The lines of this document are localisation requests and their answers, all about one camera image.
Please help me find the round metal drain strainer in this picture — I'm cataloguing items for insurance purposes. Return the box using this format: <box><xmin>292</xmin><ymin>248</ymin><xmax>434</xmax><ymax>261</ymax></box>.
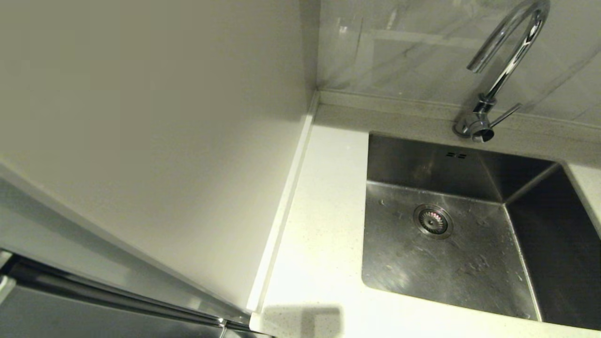
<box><xmin>413</xmin><ymin>204</ymin><xmax>454</xmax><ymax>240</ymax></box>

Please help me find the grey glossy appliance door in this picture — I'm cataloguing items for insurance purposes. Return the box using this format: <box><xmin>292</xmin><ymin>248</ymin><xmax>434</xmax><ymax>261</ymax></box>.
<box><xmin>0</xmin><ymin>164</ymin><xmax>263</xmax><ymax>338</ymax></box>

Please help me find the chrome gooseneck faucet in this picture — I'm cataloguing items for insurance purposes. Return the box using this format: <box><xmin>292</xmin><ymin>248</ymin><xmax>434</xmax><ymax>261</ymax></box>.
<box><xmin>452</xmin><ymin>0</ymin><xmax>551</xmax><ymax>143</ymax></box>

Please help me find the white edge trim strip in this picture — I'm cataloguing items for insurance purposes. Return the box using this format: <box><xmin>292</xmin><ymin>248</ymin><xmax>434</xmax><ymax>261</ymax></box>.
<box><xmin>245</xmin><ymin>89</ymin><xmax>321</xmax><ymax>315</ymax></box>

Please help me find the stainless steel sink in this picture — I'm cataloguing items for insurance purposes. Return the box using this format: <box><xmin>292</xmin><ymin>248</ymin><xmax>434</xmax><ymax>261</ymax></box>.
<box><xmin>361</xmin><ymin>133</ymin><xmax>601</xmax><ymax>330</ymax></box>

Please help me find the tall white cabinet panel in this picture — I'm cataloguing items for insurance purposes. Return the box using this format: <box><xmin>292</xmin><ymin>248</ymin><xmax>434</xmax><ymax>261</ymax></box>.
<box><xmin>0</xmin><ymin>0</ymin><xmax>320</xmax><ymax>314</ymax></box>

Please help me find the steel appliance handle bar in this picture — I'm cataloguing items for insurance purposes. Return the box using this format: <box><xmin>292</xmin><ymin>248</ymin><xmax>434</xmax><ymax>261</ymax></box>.
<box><xmin>0</xmin><ymin>256</ymin><xmax>268</xmax><ymax>336</ymax></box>

